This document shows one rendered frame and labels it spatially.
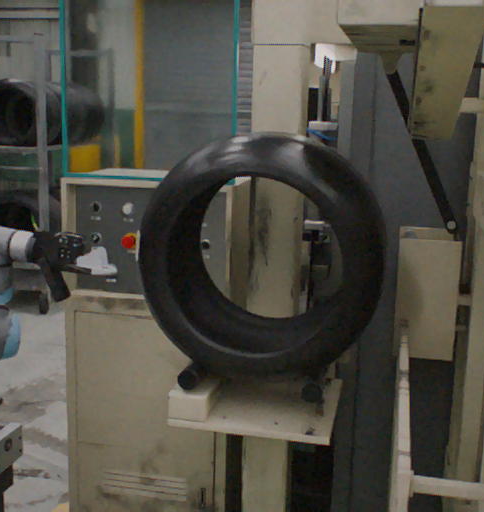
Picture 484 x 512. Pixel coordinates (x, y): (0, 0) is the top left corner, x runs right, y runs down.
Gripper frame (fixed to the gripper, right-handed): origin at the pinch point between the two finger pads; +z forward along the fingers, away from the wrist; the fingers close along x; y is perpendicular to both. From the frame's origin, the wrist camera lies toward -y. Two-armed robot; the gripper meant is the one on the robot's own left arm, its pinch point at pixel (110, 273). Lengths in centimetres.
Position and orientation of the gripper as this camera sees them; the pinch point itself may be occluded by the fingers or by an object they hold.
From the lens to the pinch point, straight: 178.2
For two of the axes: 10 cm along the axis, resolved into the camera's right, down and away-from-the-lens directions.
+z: 9.7, 1.9, -1.7
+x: 2.0, -1.9, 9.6
